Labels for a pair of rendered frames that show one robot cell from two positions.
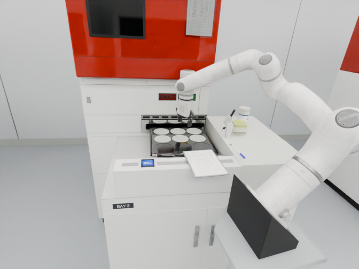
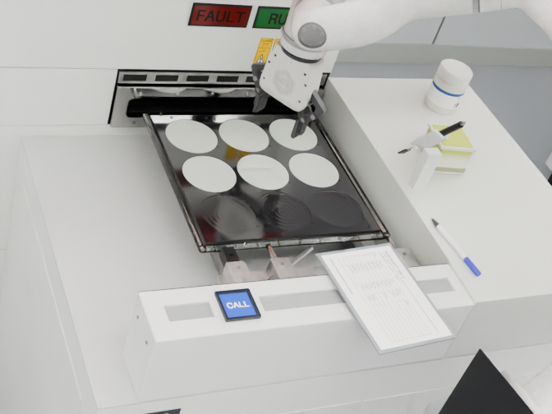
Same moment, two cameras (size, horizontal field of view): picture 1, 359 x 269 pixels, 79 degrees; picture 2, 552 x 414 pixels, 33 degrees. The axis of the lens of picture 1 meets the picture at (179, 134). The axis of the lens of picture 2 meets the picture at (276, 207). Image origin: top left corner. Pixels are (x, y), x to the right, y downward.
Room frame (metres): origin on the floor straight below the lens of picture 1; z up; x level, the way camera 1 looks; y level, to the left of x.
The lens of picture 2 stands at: (-0.09, 0.54, 1.94)
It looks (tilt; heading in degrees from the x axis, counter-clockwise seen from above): 39 degrees down; 335
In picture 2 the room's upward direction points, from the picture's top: 20 degrees clockwise
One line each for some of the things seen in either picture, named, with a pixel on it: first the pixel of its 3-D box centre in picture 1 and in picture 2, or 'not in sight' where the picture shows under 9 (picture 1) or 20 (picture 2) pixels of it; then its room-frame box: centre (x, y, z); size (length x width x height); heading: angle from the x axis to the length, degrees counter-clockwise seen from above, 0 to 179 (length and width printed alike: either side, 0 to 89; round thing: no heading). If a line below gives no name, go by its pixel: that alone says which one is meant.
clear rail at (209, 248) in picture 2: (185, 153); (299, 241); (1.01, -0.04, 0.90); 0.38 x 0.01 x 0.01; 99
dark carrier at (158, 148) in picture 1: (180, 139); (263, 172); (1.19, -0.01, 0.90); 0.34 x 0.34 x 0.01; 10
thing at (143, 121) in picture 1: (173, 126); (220, 105); (1.39, 0.04, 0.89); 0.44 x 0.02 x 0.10; 99
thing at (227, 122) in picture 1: (228, 125); (425, 152); (1.12, -0.27, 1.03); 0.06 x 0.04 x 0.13; 9
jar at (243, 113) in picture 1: (243, 114); (448, 87); (1.37, -0.42, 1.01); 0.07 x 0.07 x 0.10
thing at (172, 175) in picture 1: (177, 175); (303, 328); (0.81, 0.00, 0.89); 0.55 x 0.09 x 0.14; 99
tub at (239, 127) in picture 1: (239, 127); (445, 149); (1.17, -0.34, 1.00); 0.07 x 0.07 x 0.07; 1
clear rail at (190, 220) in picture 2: (150, 139); (172, 177); (1.15, 0.17, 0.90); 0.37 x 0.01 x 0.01; 9
